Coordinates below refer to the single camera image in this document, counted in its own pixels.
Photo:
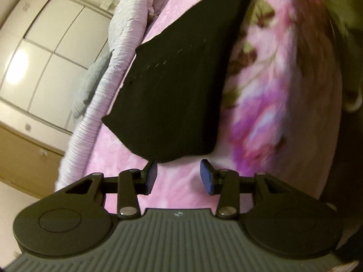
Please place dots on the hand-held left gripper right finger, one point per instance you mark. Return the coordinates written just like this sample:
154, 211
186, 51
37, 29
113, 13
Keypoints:
205, 179

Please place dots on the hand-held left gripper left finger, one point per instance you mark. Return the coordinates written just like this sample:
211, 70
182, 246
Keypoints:
152, 175

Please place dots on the black garment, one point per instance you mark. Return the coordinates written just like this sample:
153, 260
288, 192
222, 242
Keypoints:
181, 90

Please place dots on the pink floral bed sheet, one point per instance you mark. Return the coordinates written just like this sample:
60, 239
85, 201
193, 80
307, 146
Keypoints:
269, 119

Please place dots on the grey pillow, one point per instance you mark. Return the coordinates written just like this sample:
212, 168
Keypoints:
90, 85

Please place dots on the wooden door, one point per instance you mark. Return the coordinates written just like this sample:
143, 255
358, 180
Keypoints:
25, 158

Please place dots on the lilac crinkled quilt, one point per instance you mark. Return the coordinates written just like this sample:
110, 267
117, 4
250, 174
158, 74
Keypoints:
124, 34

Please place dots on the white wardrobe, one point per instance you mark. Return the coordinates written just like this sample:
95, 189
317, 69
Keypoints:
42, 48

